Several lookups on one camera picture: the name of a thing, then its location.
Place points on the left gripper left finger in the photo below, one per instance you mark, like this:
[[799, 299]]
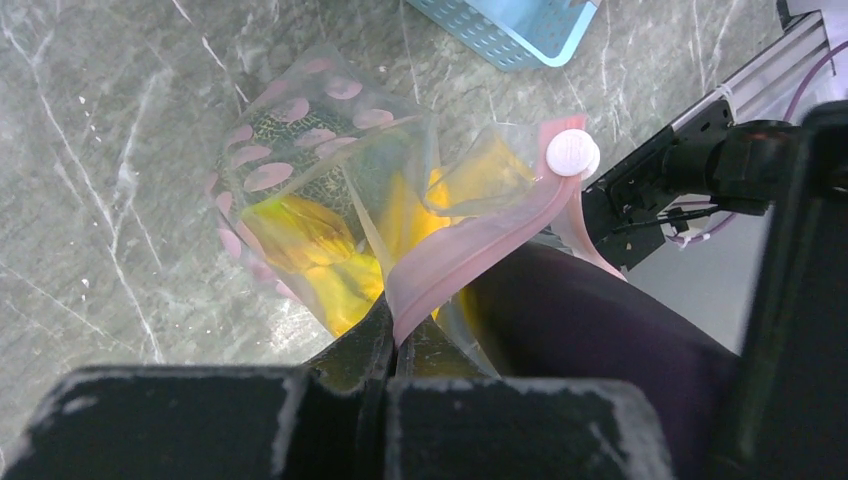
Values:
[[318, 420]]

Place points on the light blue plastic basket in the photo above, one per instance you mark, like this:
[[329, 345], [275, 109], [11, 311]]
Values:
[[514, 35]]

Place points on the clear zip top bag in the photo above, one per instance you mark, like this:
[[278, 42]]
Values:
[[334, 191]]

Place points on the green netted melon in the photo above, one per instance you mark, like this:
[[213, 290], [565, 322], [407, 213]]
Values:
[[269, 149]]

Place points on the yellow banana bunch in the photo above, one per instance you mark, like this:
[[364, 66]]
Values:
[[331, 252]]

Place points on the dark purple eggplant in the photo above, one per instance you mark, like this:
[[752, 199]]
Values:
[[540, 312]]

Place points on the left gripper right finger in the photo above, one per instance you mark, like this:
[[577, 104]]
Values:
[[446, 419]]

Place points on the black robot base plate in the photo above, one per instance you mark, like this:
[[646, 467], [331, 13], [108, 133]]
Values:
[[622, 205]]

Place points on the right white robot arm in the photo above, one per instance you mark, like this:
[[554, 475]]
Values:
[[786, 414]]

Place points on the aluminium frame rail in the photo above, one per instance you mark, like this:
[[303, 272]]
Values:
[[780, 82]]

